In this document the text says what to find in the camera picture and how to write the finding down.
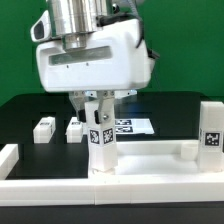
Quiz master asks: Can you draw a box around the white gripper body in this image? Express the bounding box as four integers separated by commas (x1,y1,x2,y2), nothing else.
36,19,154,92

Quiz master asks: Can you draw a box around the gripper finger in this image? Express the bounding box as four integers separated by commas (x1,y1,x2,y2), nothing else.
69,91,86,122
94,90,115,129

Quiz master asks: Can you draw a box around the white desk top tray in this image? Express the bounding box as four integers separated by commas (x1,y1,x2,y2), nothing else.
88,140,199,177

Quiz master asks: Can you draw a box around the white front fence bar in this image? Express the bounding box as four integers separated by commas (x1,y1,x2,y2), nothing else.
0,173,224,206

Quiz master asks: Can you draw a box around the white fence bar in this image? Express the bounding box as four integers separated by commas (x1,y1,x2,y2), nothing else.
0,173,224,206
0,144,19,180

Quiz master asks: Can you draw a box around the white left fence bar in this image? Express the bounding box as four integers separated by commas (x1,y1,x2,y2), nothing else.
0,144,19,180

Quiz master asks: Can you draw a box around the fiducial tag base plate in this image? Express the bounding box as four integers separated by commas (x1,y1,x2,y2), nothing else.
115,118,154,134

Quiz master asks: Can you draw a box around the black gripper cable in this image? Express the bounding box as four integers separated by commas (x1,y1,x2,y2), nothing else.
96,13,148,44

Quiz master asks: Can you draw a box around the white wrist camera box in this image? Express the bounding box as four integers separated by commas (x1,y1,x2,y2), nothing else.
30,11,51,42

